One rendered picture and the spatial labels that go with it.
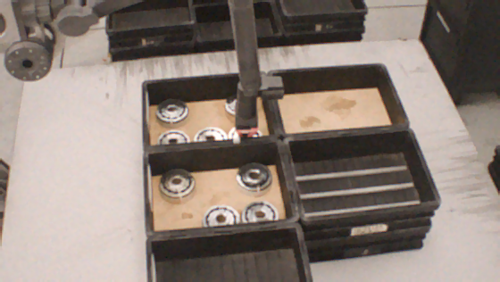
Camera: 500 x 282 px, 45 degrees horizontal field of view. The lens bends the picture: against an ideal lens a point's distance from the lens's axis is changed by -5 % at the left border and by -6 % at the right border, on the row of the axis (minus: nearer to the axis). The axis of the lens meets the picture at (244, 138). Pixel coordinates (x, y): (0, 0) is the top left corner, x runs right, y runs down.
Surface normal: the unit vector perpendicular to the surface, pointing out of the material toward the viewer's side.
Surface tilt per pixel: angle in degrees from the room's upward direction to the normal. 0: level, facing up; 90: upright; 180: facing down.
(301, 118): 0
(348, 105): 0
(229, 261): 0
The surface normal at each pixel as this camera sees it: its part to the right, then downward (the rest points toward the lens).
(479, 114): 0.00, -0.69
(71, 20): 0.14, 0.85
